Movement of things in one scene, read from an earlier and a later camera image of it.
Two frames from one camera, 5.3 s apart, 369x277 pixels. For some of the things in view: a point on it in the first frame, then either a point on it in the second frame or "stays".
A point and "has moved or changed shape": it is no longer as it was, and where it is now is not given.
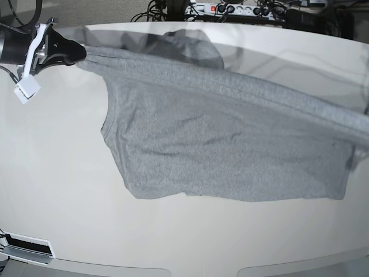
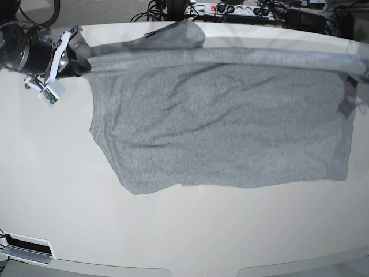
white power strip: (233, 10) stays
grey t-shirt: (183, 130) has moved or changed shape
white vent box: (36, 250) stays
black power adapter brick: (301, 20) stays
